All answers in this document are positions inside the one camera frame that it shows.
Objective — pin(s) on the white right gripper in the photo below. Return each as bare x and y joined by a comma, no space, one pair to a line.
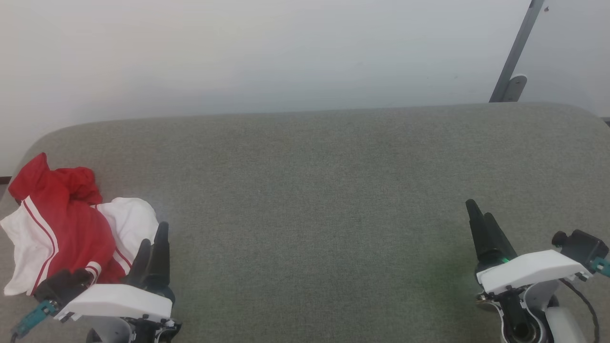
529,270

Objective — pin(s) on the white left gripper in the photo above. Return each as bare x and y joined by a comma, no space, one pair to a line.
119,301

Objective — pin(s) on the red and white shirt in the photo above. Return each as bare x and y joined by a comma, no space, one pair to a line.
71,224

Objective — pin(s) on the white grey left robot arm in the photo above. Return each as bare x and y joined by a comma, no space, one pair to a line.
109,331

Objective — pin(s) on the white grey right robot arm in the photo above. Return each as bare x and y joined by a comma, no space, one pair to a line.
543,314

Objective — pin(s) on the grey fabric sofa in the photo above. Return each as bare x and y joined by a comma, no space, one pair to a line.
310,214

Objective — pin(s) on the grey metal pole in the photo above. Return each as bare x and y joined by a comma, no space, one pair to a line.
518,45

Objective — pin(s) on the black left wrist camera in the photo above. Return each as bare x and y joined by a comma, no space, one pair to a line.
62,286

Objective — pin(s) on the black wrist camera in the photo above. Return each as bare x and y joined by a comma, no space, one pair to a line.
581,247
62,286

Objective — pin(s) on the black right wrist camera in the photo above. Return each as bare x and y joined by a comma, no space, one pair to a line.
581,247

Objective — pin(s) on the teal right camera connector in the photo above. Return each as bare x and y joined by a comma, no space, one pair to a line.
601,267

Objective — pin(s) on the teal camera connector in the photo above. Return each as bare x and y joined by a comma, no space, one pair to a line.
33,318
601,267

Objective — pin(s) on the teal left camera connector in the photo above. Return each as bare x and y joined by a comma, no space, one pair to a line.
33,318

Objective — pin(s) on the grey metal pole bracket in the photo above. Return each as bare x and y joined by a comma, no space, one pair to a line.
513,88

